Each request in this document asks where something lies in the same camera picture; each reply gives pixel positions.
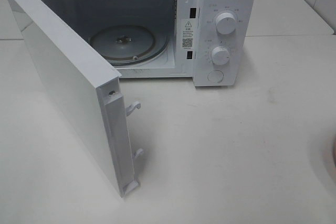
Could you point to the round white door-release button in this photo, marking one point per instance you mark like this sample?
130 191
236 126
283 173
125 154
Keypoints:
215 76

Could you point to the white timer knob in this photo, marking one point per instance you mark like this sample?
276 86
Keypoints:
220 55

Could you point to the white power knob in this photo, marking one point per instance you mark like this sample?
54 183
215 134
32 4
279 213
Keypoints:
225 22

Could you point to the pink round plate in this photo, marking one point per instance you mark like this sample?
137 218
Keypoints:
333 151

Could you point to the glass microwave turntable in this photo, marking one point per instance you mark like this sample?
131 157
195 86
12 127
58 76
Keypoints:
125 45

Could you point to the white microwave oven body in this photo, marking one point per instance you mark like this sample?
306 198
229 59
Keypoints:
189 24

